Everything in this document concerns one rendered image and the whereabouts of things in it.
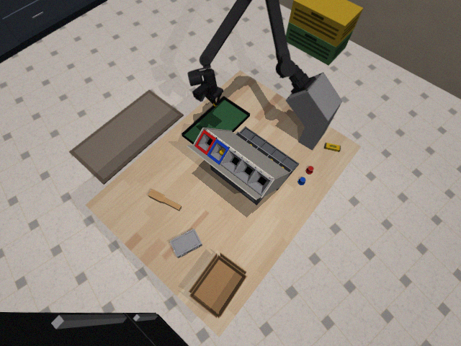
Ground brown cardboard box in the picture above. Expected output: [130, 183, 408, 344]
[189, 253, 247, 318]

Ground brown wire brush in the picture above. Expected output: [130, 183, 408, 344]
[148, 189, 182, 210]

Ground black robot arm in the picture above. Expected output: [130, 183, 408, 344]
[188, 0, 316, 102]

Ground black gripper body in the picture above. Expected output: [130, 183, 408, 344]
[206, 80, 223, 99]

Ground green tray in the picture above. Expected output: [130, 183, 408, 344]
[182, 96, 250, 144]

